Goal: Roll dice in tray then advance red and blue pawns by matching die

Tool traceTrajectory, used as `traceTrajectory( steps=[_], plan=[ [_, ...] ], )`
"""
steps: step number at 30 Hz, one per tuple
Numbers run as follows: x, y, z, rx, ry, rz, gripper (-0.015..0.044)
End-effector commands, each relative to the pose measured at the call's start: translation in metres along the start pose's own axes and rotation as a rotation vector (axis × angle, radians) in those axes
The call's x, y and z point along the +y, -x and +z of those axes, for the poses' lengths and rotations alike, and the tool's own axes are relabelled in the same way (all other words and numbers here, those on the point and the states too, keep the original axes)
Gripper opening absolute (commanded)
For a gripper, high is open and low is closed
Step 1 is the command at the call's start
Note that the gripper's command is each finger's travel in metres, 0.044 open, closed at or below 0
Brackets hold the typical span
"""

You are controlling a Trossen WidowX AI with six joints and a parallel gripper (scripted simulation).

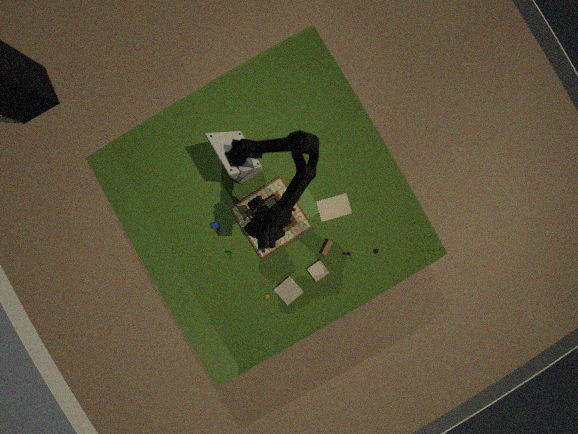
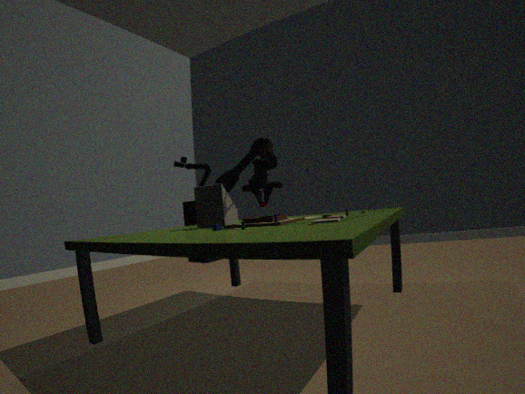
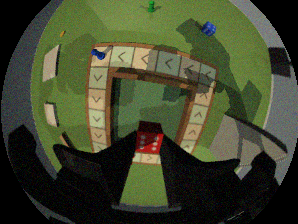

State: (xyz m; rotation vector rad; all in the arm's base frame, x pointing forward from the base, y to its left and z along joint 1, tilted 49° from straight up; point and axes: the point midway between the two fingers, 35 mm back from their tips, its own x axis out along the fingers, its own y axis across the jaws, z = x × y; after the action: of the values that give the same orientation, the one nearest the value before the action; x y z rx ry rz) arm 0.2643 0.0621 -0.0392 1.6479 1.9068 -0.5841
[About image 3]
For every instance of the red die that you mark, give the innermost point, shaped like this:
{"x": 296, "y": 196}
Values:
{"x": 149, "y": 136}

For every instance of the blue die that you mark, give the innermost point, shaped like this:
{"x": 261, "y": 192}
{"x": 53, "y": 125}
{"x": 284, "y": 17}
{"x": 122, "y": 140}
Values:
{"x": 209, "y": 29}

